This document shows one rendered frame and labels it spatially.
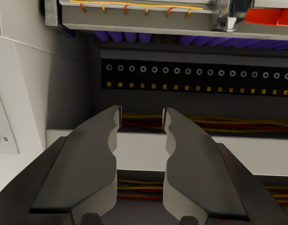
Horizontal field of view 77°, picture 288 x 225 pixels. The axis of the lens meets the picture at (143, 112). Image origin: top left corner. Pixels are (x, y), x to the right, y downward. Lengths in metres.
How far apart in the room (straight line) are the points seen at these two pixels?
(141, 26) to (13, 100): 0.15
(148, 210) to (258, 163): 0.27
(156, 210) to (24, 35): 0.39
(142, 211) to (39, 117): 0.30
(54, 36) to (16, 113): 0.10
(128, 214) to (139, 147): 0.24
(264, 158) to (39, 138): 0.26
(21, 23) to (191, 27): 0.16
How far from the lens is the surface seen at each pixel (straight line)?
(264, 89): 0.40
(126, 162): 0.22
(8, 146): 0.25
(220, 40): 0.27
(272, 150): 0.26
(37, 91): 0.22
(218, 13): 0.19
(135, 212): 0.44
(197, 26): 0.21
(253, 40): 0.29
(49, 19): 0.22
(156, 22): 0.21
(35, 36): 0.21
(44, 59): 0.23
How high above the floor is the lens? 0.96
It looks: 28 degrees up
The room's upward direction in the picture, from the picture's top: 177 degrees counter-clockwise
